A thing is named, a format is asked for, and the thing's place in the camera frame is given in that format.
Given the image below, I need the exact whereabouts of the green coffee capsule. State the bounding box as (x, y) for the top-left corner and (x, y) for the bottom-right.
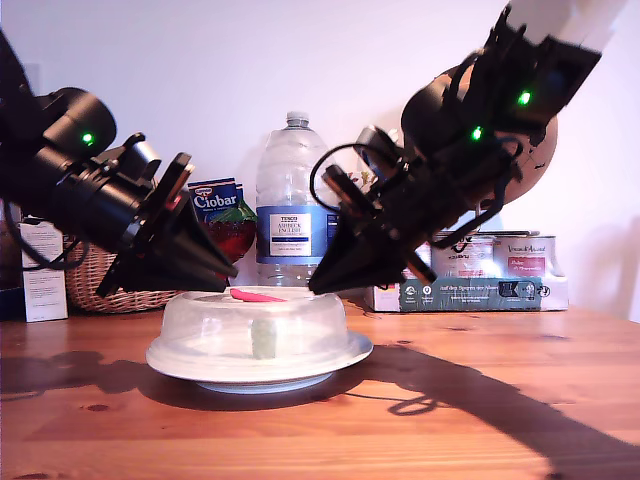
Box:
(251, 319), (278, 360)

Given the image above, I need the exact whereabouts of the red glass goblet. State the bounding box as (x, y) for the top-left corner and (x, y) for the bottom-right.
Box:
(204, 214), (259, 266)

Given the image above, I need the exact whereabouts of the blue Ciobar box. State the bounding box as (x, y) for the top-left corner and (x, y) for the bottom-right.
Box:
(187, 178), (251, 226)

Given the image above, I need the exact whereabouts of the white printed carton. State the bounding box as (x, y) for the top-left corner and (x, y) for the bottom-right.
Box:
(19, 219), (69, 323)

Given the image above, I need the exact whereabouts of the pet food can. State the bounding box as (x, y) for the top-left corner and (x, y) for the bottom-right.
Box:
(492, 232), (559, 279)
(432, 234), (496, 279)

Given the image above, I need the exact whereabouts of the cardboard can tray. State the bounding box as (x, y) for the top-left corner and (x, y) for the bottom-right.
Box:
(363, 274), (570, 314)

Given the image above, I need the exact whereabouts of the wicker basket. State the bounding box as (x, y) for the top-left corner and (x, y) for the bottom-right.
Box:
(64, 239), (201, 315)

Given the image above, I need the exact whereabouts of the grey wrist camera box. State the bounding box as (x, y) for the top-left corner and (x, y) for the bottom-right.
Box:
(117, 132), (164, 181)
(355, 125), (401, 169)

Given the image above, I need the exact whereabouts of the white plate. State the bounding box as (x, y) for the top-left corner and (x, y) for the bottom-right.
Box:
(146, 329), (375, 396)

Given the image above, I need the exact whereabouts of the clear plastic dome pink handle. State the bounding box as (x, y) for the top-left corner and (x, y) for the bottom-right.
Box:
(146, 285), (359, 372)

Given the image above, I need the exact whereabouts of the cork globe on metal stand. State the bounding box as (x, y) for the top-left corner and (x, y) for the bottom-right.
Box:
(434, 64), (559, 211)

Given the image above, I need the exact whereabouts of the large clear water bottle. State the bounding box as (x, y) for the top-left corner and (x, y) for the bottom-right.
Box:
(255, 110), (346, 290)

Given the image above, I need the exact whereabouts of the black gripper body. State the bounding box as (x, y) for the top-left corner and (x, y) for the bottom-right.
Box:
(321, 163), (452, 285)
(89, 151), (196, 297)

